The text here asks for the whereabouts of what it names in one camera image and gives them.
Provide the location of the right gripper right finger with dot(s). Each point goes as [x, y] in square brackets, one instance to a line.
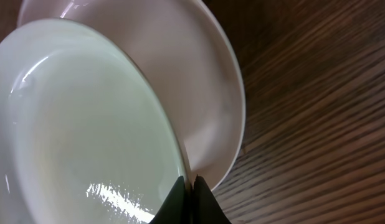
[205, 208]

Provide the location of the white plate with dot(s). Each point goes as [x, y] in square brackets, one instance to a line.
[186, 57]
[83, 136]

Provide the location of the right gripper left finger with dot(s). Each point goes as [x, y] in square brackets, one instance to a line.
[174, 209]

